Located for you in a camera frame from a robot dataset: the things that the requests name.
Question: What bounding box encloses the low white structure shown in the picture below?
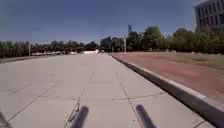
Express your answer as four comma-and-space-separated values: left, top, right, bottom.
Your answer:
83, 49, 100, 55

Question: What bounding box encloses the grey stone kerb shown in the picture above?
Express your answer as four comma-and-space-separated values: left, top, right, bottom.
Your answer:
109, 54, 224, 128

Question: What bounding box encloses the pale pole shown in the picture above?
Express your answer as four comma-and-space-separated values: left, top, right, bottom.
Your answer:
123, 35, 128, 54
27, 42, 32, 57

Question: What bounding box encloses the grey concrete slab pavement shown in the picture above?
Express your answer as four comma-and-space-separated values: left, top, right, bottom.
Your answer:
0, 53, 218, 128

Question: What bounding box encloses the grey building with windows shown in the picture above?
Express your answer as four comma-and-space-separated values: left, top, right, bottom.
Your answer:
193, 0, 224, 34

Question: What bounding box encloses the row of trees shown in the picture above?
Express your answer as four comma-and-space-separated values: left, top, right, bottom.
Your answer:
0, 25, 224, 59

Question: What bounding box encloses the red brown bare ground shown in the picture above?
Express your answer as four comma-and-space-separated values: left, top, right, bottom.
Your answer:
111, 51, 224, 105

